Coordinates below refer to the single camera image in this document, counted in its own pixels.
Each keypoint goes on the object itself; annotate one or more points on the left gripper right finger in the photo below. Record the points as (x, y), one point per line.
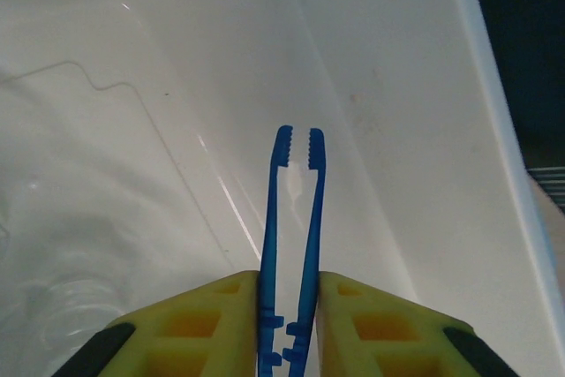
(397, 341)

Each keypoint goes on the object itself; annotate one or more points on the small clear dish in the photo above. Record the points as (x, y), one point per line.
(66, 306)

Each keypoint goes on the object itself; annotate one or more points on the white plastic storage bin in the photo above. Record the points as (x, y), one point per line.
(353, 41)

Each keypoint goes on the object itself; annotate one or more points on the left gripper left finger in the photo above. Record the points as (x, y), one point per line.
(185, 333)

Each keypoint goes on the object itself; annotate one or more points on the blue plastic tweezers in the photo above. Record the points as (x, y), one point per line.
(270, 227)

